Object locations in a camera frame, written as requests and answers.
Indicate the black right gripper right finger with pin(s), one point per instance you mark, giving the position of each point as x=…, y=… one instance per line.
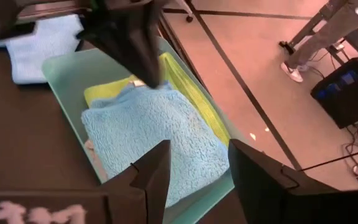
x=253, y=186

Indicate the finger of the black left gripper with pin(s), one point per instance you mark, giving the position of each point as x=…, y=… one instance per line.
x=123, y=46
x=156, y=46

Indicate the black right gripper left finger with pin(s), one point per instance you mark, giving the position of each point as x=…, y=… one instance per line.
x=151, y=186

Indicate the light blue microfiber towel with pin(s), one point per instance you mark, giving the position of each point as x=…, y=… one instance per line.
x=39, y=49

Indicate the green microfiber towel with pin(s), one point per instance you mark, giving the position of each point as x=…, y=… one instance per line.
x=191, y=90

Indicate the teal microfiber towel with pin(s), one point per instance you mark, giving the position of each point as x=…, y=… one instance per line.
x=154, y=124

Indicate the teal plastic bin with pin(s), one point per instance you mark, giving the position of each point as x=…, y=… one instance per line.
x=67, y=74

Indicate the grey office chair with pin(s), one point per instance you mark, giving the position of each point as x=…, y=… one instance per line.
x=187, y=12

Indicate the black computer tower blue lights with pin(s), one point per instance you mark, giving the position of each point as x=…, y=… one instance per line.
x=346, y=93

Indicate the person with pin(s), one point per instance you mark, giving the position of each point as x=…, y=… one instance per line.
x=315, y=40

